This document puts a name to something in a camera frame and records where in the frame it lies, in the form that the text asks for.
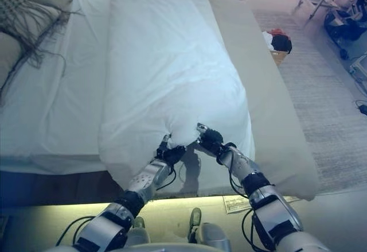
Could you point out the red garment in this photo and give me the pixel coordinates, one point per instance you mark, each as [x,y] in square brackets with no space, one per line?
[276,32]

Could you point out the brown bed base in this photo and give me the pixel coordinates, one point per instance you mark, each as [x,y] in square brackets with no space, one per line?
[57,187]

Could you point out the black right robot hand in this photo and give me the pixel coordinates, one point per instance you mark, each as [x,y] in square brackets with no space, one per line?
[212,141]

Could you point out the white garment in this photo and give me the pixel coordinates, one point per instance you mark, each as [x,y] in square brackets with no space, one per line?
[267,39]

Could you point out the black garment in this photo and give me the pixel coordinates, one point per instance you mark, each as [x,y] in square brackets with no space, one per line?
[282,44]

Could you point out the silver left robot leg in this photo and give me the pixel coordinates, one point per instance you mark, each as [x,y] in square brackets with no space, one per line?
[139,233]

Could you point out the silver right robot leg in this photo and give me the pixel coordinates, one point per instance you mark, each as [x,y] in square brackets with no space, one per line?
[210,232]

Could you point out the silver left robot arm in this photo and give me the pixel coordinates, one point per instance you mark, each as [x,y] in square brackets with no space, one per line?
[143,180]

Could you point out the beige bedspread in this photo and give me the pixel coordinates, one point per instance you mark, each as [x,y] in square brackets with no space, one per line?
[258,105]

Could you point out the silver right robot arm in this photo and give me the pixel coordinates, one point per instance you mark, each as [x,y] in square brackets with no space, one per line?
[263,197]

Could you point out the white bed sheet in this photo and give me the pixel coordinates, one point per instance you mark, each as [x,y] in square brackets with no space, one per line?
[74,91]

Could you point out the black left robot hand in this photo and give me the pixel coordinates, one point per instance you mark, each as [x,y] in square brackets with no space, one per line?
[172,154]

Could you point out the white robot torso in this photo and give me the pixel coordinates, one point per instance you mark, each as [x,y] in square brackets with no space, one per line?
[172,247]

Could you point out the grey fringed woven cushion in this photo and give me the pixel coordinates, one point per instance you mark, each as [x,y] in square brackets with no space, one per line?
[25,13]

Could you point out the white framed equipment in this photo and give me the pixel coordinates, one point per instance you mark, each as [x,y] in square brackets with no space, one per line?
[359,71]

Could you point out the silver robot leg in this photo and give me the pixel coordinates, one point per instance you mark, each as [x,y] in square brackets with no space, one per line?
[139,233]
[210,232]

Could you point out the black white wheeled machine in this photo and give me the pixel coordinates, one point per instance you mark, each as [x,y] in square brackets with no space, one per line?
[344,25]

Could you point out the white duvet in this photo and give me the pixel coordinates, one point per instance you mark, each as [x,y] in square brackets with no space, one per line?
[172,62]

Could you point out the grey area rug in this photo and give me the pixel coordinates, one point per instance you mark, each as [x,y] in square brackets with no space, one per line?
[315,91]

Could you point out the metal frame table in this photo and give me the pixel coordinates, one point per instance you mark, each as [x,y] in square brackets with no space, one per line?
[322,2]

